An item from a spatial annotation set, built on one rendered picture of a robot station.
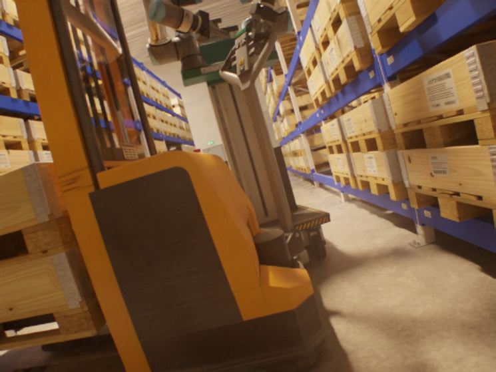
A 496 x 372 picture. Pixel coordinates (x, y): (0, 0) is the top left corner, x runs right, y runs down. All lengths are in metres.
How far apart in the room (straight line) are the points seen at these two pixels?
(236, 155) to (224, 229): 1.24
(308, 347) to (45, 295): 0.99
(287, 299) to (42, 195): 0.93
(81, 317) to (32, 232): 0.36
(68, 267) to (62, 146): 0.44
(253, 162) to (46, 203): 1.47
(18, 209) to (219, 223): 0.75
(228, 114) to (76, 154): 1.32
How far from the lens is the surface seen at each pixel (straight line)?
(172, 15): 1.36
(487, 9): 1.31
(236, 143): 2.24
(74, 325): 1.34
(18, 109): 3.70
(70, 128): 1.23
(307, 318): 1.15
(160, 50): 2.12
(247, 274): 1.04
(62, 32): 1.34
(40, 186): 1.24
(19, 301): 1.45
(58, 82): 1.28
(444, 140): 1.52
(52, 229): 1.24
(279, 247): 1.35
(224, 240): 1.01
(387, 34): 1.91
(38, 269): 1.33
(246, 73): 1.52
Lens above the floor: 0.78
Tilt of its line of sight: 4 degrees down
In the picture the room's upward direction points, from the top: 16 degrees counter-clockwise
